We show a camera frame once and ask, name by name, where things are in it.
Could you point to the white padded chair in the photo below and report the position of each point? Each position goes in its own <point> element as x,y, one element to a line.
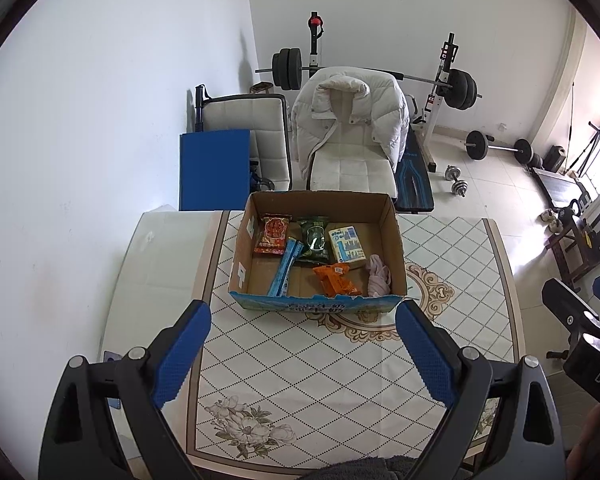
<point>260,130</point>
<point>352,170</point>

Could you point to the long blue snack packet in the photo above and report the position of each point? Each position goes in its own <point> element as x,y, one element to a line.
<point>285,270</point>

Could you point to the black blue pole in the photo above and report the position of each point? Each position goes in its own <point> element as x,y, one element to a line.
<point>200,110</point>

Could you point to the pale pink cloth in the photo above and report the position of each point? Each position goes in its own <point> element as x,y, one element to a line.
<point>378,277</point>

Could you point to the long barbell with black plates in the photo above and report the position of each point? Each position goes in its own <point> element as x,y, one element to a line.
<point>286,67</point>

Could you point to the person's dark fleece clothing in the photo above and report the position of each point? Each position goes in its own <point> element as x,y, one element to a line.
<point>355,469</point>

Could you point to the black treadmill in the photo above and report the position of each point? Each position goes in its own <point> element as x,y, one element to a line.
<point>562,187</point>

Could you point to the blue board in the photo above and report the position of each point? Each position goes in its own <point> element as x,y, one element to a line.
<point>214,170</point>

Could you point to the cardboard box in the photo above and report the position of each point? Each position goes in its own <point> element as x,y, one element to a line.
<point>315,282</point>

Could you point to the chrome dumbbell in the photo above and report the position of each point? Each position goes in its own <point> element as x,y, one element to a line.
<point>455,180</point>

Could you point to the white down jacket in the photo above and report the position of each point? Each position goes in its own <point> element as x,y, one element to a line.
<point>350,115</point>

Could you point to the dark green snack packet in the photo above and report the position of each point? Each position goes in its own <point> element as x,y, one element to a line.
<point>314,240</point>

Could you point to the dark wooden chair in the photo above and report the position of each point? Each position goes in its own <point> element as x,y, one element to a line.
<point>585,250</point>

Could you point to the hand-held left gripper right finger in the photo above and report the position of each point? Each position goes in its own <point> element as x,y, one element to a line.
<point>427,355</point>

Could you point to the patterned tablecloth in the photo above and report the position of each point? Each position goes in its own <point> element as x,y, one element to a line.
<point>305,365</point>

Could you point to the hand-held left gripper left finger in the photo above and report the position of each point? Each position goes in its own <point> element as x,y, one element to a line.
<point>182,355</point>

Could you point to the pair of light shoes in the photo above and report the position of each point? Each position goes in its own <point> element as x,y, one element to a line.
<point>551,220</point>

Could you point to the red snack packet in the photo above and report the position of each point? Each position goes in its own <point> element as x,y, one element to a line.
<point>272,235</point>

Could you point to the white barbell rack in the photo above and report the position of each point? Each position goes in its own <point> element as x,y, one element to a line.
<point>437,100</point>

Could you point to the black blue weight bench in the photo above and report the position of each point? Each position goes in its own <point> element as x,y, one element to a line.
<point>414,180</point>

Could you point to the orange snack packet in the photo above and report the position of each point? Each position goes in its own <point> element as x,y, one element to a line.
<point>337,280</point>

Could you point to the person's right hand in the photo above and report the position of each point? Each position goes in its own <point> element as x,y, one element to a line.
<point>592,440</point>

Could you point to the short barbell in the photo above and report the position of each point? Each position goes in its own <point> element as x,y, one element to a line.
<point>476,145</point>

